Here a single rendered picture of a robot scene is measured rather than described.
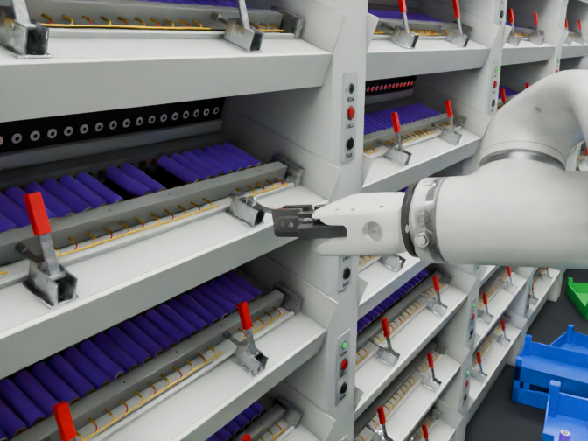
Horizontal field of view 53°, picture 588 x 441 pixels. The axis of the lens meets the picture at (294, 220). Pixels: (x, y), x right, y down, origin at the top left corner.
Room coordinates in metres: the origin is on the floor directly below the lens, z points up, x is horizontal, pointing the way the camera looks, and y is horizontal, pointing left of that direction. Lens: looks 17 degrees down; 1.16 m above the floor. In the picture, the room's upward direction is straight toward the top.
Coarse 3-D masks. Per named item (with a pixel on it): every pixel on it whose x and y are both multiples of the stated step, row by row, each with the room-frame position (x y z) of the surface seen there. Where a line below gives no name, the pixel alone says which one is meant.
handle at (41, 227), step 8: (32, 192) 0.47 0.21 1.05; (40, 192) 0.48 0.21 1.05; (24, 200) 0.47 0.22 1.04; (32, 200) 0.47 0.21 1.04; (40, 200) 0.47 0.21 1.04; (32, 208) 0.47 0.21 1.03; (40, 208) 0.47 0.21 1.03; (32, 216) 0.47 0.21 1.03; (40, 216) 0.47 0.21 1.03; (32, 224) 0.47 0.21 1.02; (40, 224) 0.47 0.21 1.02; (48, 224) 0.47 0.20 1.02; (40, 232) 0.46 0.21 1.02; (48, 232) 0.47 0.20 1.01; (40, 240) 0.46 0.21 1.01; (48, 240) 0.47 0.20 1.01; (48, 248) 0.47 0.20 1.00; (48, 256) 0.46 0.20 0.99; (48, 264) 0.46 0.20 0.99; (56, 264) 0.47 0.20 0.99; (48, 272) 0.46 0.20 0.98; (56, 272) 0.46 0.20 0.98
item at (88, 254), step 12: (264, 192) 0.76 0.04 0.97; (276, 192) 0.78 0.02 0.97; (228, 204) 0.70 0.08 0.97; (192, 216) 0.65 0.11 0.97; (204, 216) 0.66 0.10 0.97; (156, 228) 0.60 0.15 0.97; (168, 228) 0.61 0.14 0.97; (120, 240) 0.56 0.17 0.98; (132, 240) 0.57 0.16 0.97; (84, 252) 0.53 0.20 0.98; (96, 252) 0.53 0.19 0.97; (12, 276) 0.47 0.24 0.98; (24, 276) 0.47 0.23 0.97; (0, 288) 0.45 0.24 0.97
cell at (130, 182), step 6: (108, 168) 0.68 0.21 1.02; (114, 168) 0.68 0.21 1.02; (108, 174) 0.67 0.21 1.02; (114, 174) 0.67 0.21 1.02; (120, 174) 0.67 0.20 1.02; (126, 174) 0.67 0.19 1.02; (114, 180) 0.67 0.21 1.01; (120, 180) 0.66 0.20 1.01; (126, 180) 0.66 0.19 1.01; (132, 180) 0.66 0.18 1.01; (126, 186) 0.66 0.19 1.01; (132, 186) 0.65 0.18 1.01; (138, 186) 0.65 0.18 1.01; (144, 186) 0.65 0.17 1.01; (132, 192) 0.65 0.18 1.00; (138, 192) 0.65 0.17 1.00; (144, 192) 0.65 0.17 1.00
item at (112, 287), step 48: (96, 144) 0.69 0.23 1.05; (240, 144) 0.89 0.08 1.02; (288, 144) 0.85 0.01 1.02; (288, 192) 0.79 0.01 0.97; (96, 240) 0.56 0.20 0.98; (144, 240) 0.59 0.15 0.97; (192, 240) 0.61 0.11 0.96; (240, 240) 0.64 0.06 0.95; (288, 240) 0.75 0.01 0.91; (96, 288) 0.49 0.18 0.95; (144, 288) 0.53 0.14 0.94; (0, 336) 0.41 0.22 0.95; (48, 336) 0.44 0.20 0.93
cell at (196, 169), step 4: (176, 152) 0.77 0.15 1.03; (172, 156) 0.76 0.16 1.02; (176, 156) 0.76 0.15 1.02; (180, 156) 0.76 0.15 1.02; (176, 160) 0.76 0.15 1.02; (180, 160) 0.75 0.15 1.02; (184, 160) 0.75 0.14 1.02; (188, 160) 0.76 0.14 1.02; (184, 164) 0.75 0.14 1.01; (188, 164) 0.75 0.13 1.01; (192, 164) 0.75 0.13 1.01; (196, 164) 0.75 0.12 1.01; (188, 168) 0.74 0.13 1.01; (192, 168) 0.74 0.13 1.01; (196, 168) 0.74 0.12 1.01; (200, 168) 0.74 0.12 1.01; (196, 172) 0.74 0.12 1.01; (200, 172) 0.74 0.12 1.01; (204, 172) 0.74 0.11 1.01; (208, 172) 0.74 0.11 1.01; (200, 176) 0.73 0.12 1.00; (204, 176) 0.73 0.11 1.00; (208, 176) 0.73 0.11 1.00
